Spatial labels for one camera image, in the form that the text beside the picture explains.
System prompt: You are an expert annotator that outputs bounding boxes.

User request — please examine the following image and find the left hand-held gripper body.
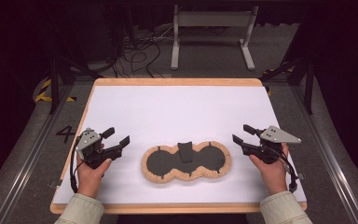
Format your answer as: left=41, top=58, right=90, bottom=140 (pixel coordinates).
left=74, top=127, right=115, bottom=171

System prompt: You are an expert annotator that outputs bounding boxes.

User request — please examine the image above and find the person's right hand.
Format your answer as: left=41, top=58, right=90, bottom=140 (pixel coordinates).
left=248, top=143, right=290, bottom=197

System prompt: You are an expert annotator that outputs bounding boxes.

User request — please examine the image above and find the black metal stand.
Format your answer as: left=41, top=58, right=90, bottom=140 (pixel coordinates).
left=43, top=6, right=104, bottom=115
left=258, top=54, right=317, bottom=115

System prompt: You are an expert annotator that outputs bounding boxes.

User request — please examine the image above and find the metal floor rail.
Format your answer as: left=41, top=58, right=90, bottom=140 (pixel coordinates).
left=291, top=83, right=358, bottom=224
left=0, top=83, right=76, bottom=224

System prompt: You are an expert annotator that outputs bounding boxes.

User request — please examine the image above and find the dark curtain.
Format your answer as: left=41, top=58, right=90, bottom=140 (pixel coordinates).
left=310, top=0, right=358, bottom=195
left=0, top=0, right=55, bottom=199

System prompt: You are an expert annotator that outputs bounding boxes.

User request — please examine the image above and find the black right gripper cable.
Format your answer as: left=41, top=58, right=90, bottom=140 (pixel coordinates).
left=271, top=145, right=300, bottom=194

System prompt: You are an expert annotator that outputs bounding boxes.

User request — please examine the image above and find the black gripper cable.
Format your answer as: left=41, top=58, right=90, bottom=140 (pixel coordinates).
left=69, top=136, right=86, bottom=194
left=271, top=145, right=300, bottom=194

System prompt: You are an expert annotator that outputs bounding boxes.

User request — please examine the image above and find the person's left hand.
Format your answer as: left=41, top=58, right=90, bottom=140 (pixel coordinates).
left=75, top=143, right=113, bottom=199

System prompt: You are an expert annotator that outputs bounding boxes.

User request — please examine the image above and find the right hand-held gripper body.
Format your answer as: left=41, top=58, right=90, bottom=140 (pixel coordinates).
left=241, top=125, right=302, bottom=165

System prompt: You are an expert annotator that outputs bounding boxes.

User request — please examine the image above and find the white board with wooden frame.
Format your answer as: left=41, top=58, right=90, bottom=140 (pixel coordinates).
left=52, top=85, right=308, bottom=205

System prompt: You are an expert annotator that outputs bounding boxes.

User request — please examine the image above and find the white metal stand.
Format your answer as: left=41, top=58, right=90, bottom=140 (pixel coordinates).
left=170, top=4, right=260, bottom=72

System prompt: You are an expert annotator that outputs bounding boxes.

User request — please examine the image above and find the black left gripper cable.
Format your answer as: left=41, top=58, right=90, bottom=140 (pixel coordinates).
left=69, top=136, right=86, bottom=194

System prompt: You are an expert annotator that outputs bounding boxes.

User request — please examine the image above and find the tangle of black floor cables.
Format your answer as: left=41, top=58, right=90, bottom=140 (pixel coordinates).
left=110, top=24, right=176, bottom=79

